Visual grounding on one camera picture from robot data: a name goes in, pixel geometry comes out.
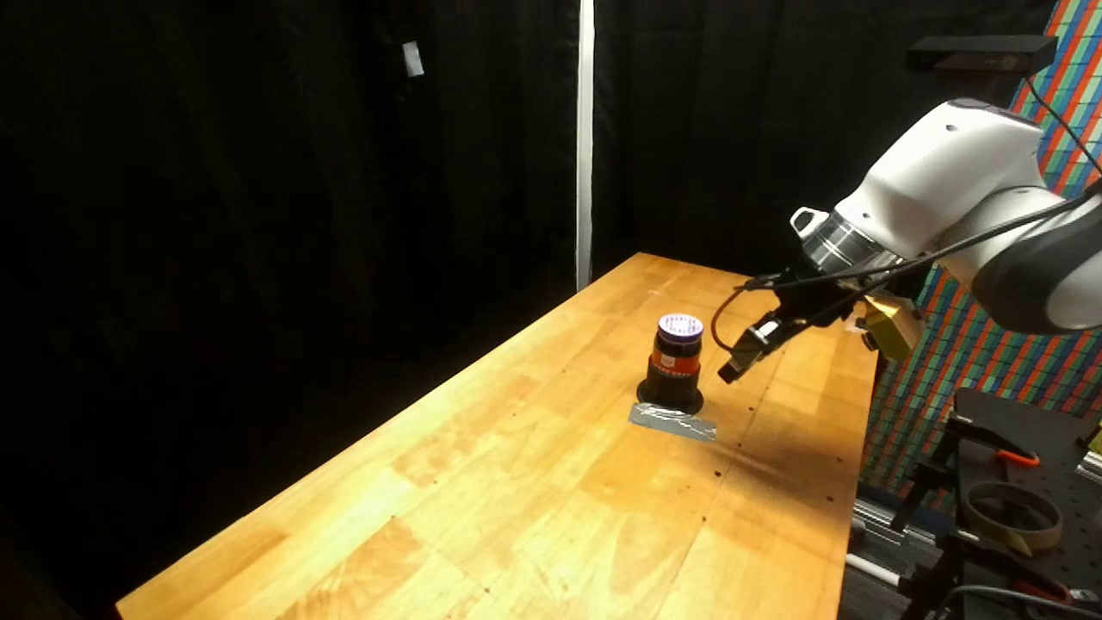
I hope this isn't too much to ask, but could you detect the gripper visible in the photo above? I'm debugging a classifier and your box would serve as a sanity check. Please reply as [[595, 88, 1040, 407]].
[[716, 269, 866, 385]]

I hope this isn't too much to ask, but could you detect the brown cup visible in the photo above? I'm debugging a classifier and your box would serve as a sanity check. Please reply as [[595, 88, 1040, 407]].
[[636, 313, 706, 415]]

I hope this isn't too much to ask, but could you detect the strip of grey tape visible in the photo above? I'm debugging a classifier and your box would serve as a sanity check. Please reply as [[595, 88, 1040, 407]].
[[628, 402, 719, 443]]

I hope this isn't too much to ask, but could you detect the colourful patterned cloth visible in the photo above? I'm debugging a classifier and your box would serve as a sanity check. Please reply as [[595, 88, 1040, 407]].
[[859, 0, 1102, 499]]

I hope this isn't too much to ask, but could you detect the white pole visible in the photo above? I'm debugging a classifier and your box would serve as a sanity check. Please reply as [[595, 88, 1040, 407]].
[[575, 0, 597, 292]]

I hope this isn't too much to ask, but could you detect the roll of tape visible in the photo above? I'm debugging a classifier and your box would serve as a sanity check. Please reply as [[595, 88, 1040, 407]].
[[959, 480, 1065, 557]]

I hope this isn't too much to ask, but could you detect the black curtain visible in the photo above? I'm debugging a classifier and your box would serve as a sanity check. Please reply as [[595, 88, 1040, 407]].
[[0, 0, 1060, 620]]

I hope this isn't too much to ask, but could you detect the aluminium rail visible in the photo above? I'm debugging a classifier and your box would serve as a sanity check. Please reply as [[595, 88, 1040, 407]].
[[851, 496, 915, 556]]

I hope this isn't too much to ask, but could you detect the orange handled clamp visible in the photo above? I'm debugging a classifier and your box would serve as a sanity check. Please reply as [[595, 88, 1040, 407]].
[[945, 412, 1043, 470]]

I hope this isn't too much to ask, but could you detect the grey cable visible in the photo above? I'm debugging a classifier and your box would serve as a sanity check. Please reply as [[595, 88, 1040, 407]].
[[937, 584, 1102, 620]]

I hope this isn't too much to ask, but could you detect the camera on mount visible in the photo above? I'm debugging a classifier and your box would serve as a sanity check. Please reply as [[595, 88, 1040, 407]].
[[906, 34, 1059, 75]]

